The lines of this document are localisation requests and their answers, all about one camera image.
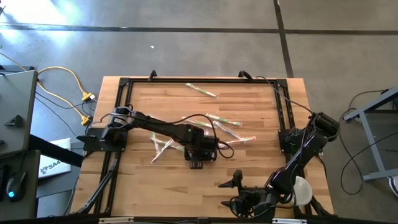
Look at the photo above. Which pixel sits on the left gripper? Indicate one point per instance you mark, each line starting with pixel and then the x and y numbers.
pixel 202 141

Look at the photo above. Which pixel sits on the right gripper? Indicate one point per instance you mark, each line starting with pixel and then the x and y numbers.
pixel 255 202

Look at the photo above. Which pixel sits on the blue toothbrush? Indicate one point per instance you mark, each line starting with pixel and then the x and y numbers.
pixel 227 129

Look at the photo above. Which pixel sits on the orange toothbrush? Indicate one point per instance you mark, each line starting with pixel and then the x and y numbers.
pixel 239 141

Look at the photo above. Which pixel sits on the purple toothbrush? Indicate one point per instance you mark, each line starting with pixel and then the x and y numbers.
pixel 160 154

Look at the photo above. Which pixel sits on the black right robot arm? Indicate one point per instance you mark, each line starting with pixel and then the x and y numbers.
pixel 298 161

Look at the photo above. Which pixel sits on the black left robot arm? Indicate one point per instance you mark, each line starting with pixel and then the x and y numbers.
pixel 155 126

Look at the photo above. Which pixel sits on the white canister yellow label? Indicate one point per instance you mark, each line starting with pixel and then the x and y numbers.
pixel 304 189

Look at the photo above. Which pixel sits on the black diagonal beam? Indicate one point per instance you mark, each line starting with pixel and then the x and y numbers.
pixel 56 151

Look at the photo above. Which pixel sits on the white printed box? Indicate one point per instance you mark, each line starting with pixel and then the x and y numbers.
pixel 56 155

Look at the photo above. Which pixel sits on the person's white shoe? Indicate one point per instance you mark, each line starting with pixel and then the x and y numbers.
pixel 395 186

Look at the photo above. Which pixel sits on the dark desk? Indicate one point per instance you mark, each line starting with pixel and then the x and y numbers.
pixel 31 186

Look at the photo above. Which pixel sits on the black wedge object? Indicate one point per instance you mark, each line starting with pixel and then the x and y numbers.
pixel 15 122

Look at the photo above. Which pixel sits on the grey desk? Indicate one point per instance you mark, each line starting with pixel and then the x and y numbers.
pixel 18 93

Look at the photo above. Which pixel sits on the black computer mouse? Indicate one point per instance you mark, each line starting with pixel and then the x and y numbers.
pixel 17 183

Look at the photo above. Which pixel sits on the black aluminium table frame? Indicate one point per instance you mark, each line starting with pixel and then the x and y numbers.
pixel 202 80

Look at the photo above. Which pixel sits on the silver bracket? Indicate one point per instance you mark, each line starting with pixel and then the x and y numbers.
pixel 115 221
pixel 289 221

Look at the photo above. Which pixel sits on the blue-grey metal table frame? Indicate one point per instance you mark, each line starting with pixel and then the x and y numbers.
pixel 371 146

